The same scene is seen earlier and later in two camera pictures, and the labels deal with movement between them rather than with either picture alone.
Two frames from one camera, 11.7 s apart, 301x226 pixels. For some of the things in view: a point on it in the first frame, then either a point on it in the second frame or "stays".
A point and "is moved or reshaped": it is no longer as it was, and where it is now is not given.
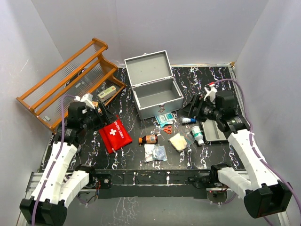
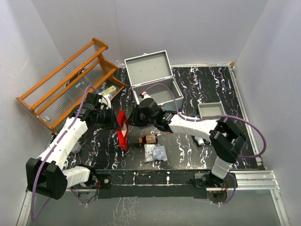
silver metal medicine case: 155,92 stays
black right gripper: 195,101 → 133,119
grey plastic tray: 211,132 is moved or reshaped
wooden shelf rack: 86,71 stays
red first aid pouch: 114,135 → 122,129
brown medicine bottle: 148,139 stays
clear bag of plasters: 153,153 stays
